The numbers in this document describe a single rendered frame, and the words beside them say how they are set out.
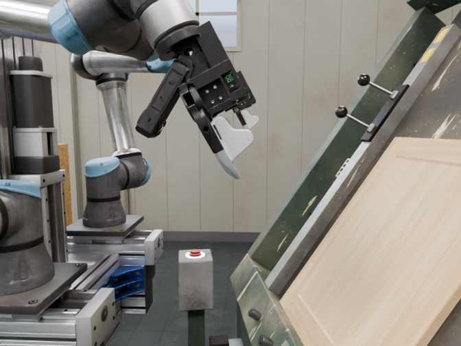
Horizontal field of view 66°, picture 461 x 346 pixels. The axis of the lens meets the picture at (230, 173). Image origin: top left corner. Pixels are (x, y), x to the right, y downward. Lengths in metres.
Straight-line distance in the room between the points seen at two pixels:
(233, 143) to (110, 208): 0.88
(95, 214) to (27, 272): 0.47
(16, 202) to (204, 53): 0.53
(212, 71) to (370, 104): 0.98
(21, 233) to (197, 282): 0.62
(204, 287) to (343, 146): 0.71
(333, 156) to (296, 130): 2.89
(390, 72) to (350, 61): 2.96
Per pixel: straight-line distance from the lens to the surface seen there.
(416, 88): 1.20
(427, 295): 0.72
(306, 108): 4.23
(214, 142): 0.48
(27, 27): 0.81
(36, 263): 0.89
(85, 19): 0.56
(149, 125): 0.51
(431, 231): 0.79
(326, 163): 1.33
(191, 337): 1.40
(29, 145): 1.12
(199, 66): 0.51
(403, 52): 1.48
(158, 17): 0.51
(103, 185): 1.29
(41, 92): 1.12
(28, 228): 0.88
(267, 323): 1.01
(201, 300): 1.30
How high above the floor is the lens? 1.38
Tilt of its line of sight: 7 degrees down
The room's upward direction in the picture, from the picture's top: straight up
